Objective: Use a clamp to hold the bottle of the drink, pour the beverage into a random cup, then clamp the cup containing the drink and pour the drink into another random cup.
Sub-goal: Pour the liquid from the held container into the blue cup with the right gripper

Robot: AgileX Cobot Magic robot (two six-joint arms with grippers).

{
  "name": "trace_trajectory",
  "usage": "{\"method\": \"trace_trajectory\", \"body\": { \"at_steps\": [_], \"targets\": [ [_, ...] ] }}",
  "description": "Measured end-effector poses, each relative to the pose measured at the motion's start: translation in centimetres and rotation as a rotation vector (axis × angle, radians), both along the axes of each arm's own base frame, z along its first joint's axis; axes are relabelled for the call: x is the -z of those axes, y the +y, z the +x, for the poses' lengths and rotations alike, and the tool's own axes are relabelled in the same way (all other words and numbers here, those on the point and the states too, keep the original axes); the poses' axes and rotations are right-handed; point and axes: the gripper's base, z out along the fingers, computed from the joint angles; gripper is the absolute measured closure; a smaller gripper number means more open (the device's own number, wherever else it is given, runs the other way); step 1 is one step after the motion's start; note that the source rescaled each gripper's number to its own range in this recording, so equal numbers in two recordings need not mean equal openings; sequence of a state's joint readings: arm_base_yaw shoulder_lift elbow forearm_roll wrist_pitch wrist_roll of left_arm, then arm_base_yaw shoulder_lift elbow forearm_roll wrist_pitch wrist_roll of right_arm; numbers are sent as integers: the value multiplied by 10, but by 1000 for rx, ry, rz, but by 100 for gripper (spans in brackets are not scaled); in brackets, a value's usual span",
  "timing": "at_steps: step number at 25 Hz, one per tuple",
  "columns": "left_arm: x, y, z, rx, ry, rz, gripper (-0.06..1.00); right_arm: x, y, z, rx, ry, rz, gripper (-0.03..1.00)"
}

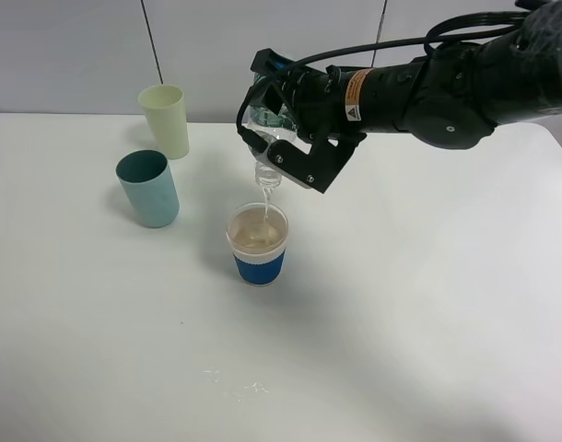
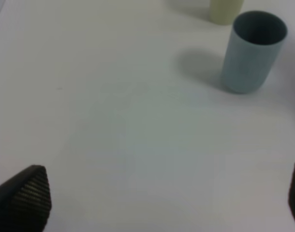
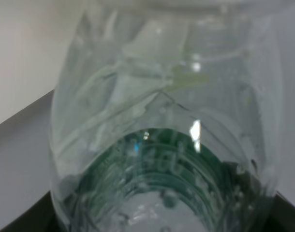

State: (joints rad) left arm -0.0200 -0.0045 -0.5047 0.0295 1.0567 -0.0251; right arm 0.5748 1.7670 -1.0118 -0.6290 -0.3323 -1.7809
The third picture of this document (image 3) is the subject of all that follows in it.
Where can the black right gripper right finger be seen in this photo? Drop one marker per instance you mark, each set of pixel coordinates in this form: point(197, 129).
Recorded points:
point(282, 216)

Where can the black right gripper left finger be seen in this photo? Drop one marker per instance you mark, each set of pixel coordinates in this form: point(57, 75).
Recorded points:
point(40, 217)

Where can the clear green-label water bottle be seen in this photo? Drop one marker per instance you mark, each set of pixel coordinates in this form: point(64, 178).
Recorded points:
point(166, 118)

